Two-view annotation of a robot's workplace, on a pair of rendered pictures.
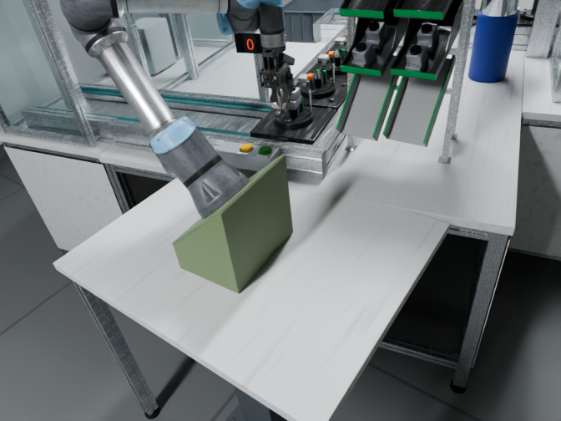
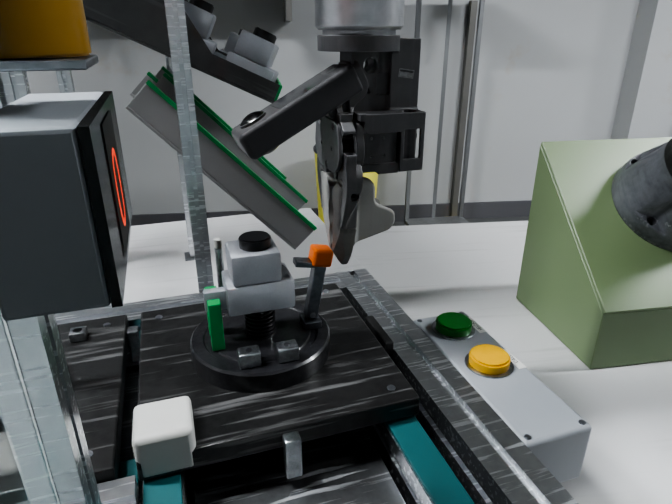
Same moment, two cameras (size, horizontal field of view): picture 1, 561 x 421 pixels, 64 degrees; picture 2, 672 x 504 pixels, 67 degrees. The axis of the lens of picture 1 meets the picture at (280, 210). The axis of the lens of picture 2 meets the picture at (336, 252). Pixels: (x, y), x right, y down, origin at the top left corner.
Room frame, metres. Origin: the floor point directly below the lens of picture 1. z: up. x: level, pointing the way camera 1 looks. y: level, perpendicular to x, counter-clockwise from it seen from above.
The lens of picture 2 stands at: (1.74, 0.27, 1.27)
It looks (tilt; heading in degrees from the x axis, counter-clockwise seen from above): 23 degrees down; 224
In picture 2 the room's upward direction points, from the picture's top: straight up
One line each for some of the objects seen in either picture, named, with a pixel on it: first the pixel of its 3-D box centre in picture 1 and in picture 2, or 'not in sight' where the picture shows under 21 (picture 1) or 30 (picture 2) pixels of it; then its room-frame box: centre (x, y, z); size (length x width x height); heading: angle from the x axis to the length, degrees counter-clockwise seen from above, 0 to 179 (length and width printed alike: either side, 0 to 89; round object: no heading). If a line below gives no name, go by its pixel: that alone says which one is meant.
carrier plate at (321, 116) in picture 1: (294, 122); (262, 356); (1.47, -0.09, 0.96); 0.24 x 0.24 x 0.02; 62
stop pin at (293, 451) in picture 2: not in sight; (292, 454); (1.53, 0.02, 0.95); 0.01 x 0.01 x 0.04; 62
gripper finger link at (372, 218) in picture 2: (274, 97); (365, 222); (1.38, -0.03, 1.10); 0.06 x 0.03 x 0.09; 152
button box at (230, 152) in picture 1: (247, 156); (485, 387); (1.32, 0.09, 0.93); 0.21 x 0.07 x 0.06; 62
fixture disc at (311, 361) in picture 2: (294, 117); (261, 340); (1.47, -0.09, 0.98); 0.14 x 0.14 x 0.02
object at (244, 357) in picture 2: not in sight; (249, 356); (1.51, -0.05, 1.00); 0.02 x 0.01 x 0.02; 152
